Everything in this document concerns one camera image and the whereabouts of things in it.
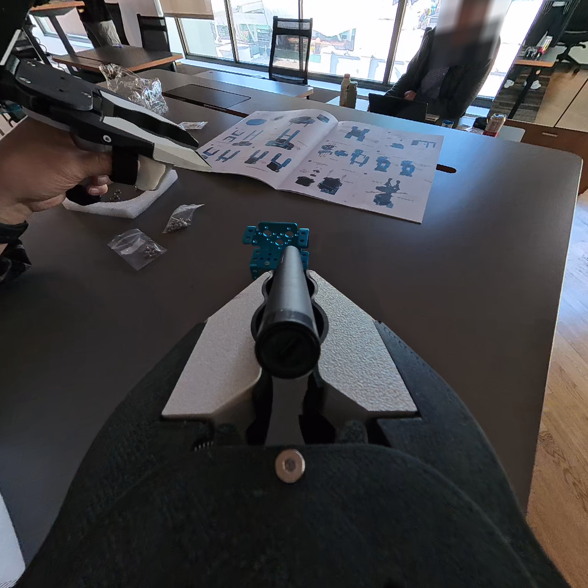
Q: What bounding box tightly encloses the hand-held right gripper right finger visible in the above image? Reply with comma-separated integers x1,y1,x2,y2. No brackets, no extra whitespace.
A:
301,270,420,445

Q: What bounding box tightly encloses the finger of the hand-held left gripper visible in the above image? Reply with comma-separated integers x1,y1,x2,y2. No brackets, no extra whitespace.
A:
100,118,213,173
98,89,200,149

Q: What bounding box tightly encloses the flat clear screw bag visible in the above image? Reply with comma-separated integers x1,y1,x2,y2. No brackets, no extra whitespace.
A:
107,228,168,271

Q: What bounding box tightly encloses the crumpled clear plastic wrap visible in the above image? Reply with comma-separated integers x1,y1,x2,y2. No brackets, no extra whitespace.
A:
98,63,169,116

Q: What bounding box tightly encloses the dark desk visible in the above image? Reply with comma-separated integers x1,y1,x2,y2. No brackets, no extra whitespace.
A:
0,69,584,568

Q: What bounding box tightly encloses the instruction booklet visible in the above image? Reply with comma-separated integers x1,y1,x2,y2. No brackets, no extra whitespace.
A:
196,109,446,225

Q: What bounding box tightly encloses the black laptop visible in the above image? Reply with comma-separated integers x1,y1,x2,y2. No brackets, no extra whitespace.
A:
368,93,429,124

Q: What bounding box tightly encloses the white foam ring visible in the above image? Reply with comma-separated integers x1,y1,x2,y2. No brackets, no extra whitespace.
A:
62,167,179,219

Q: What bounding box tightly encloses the black chair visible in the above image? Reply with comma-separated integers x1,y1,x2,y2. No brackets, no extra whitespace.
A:
268,16,314,86
136,13,172,54

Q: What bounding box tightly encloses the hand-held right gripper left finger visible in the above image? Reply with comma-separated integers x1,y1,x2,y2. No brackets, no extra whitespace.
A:
161,275,276,446

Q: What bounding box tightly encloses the crumpled clear screw bag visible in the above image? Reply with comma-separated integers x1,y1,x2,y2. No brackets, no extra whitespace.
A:
163,203,205,234

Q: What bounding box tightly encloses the blue metal bracket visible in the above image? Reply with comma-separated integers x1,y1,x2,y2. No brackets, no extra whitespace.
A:
242,221,311,282

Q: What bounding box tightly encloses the black electric screwdriver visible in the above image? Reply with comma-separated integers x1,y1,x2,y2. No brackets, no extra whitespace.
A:
251,245,322,380

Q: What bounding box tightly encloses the person's left hand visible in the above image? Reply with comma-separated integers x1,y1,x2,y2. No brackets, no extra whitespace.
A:
0,121,114,227

